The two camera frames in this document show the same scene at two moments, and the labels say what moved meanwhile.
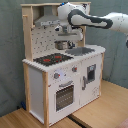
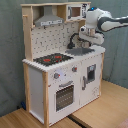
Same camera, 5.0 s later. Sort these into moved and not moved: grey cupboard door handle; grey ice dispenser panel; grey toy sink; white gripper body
Moved: white gripper body
Not moved: grey cupboard door handle; grey toy sink; grey ice dispenser panel
